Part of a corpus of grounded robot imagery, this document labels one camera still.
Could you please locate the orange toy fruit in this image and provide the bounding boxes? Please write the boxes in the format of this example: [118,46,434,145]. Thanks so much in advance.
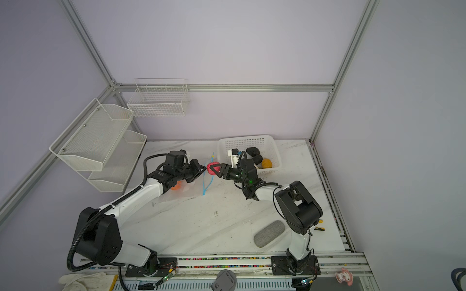
[171,181,184,191]

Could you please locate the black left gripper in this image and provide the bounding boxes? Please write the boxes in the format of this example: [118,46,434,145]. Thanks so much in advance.
[176,159,206,184]

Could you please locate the white plastic perforated basket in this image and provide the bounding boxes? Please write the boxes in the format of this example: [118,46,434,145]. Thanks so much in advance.
[217,135,282,175]

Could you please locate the pink plush toy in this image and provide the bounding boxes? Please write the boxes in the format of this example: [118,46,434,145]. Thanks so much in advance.
[335,268,354,286]

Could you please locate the grey oval stone pad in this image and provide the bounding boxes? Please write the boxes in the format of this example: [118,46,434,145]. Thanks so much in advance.
[253,220,285,248]

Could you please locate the clear zip bag blue zipper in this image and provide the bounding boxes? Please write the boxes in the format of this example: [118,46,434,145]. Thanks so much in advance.
[148,150,207,202]

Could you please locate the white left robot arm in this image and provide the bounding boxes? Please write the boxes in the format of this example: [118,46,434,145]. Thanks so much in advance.
[66,150,206,275]

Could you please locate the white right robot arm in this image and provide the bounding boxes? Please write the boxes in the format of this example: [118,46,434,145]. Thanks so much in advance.
[207,147,323,278]

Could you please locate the white mesh two-tier shelf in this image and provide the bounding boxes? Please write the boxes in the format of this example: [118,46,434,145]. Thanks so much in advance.
[49,99,147,192]

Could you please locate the pink toy fruit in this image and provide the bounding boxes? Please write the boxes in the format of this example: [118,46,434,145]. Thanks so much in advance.
[206,162,221,176]

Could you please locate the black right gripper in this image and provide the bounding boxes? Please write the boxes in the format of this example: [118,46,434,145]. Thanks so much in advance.
[210,165,249,187]

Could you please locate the aluminium rail base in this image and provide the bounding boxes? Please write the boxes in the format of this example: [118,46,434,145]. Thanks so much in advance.
[123,252,373,278]

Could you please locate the black toy avocado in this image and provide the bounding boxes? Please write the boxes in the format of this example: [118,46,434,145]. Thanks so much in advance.
[252,155,263,165]

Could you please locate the yellow-brown toy potato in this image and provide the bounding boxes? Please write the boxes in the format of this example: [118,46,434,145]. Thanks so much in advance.
[261,158,274,169]

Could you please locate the yellow handled pliers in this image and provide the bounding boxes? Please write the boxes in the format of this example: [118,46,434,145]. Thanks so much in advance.
[314,219,325,231]

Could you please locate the white wire wall basket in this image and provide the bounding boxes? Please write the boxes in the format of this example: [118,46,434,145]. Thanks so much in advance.
[127,78,190,118]

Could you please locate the grey plastic device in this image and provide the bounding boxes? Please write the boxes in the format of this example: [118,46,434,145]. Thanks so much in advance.
[211,269,237,291]

